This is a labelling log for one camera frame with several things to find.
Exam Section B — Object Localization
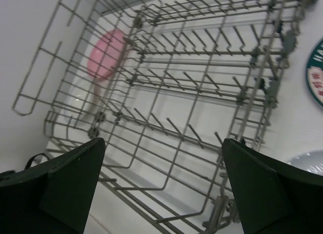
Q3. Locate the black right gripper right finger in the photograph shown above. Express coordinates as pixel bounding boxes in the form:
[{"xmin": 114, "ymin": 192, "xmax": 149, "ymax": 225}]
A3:
[{"xmin": 222, "ymin": 138, "xmax": 322, "ymax": 233}]

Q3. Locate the white fluted plate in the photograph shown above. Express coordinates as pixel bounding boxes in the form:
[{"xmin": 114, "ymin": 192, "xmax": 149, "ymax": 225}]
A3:
[{"xmin": 287, "ymin": 150, "xmax": 323, "ymax": 176}]

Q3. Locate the green rimmed printed plate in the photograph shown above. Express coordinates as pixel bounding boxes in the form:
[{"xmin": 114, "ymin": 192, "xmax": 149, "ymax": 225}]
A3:
[{"xmin": 305, "ymin": 38, "xmax": 322, "ymax": 106}]

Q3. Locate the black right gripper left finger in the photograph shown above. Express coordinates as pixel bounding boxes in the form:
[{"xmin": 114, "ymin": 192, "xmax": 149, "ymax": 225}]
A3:
[{"xmin": 1, "ymin": 138, "xmax": 105, "ymax": 233}]

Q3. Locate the pink plastic plate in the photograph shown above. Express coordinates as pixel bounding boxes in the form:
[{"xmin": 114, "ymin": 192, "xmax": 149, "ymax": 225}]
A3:
[{"xmin": 87, "ymin": 29, "xmax": 126, "ymax": 80}]

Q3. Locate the grey wire dish rack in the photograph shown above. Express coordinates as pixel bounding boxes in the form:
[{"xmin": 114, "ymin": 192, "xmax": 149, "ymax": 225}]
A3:
[{"xmin": 12, "ymin": 0, "xmax": 317, "ymax": 233}]

